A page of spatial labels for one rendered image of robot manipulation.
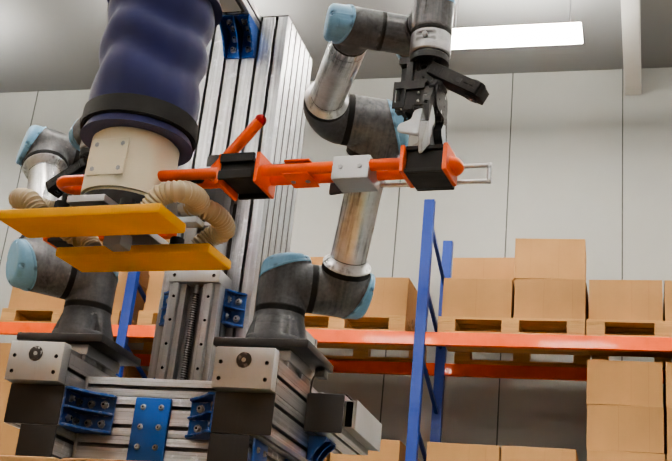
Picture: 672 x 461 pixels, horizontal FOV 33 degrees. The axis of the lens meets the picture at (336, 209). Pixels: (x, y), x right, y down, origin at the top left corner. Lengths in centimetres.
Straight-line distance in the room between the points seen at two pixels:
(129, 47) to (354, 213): 67
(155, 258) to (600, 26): 917
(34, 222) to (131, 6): 47
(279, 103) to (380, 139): 62
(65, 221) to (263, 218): 92
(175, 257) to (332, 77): 48
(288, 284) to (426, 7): 83
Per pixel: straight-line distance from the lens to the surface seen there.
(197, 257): 214
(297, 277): 261
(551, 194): 1124
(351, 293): 262
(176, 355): 277
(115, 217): 201
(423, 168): 191
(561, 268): 958
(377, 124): 247
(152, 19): 224
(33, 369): 262
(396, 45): 215
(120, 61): 220
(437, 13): 206
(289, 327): 258
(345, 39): 214
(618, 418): 921
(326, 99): 236
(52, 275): 277
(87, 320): 276
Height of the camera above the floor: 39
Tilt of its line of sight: 22 degrees up
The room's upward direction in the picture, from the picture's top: 6 degrees clockwise
